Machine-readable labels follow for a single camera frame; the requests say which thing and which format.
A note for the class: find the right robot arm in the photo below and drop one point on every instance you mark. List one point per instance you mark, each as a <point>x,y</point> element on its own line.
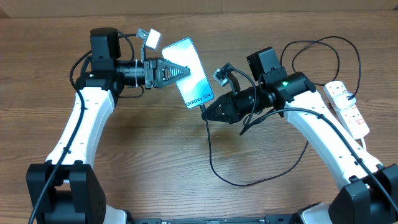
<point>367,188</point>

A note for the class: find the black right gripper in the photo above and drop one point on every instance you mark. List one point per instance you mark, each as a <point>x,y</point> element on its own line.
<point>233,114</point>

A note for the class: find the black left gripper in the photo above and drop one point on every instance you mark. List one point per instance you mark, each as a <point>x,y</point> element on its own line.
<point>157,66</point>

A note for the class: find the white power strip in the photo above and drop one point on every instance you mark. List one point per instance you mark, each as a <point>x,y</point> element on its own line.
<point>350,118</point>

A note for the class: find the white charger adapter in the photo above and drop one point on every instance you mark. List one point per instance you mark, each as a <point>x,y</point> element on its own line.
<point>344,101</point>

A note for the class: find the brown cardboard backdrop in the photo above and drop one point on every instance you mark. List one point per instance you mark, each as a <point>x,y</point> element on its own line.
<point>72,8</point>

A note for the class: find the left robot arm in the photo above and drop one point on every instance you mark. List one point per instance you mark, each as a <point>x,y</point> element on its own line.
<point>64,188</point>

